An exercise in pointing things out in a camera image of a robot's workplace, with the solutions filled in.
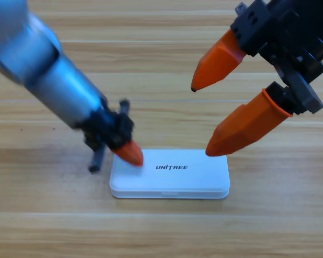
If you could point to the white Unitree pencil case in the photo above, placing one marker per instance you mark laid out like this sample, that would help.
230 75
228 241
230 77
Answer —
177 182

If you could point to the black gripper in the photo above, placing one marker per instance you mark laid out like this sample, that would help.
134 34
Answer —
290 31
110 129

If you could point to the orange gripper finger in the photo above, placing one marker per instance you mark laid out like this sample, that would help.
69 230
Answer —
244 128

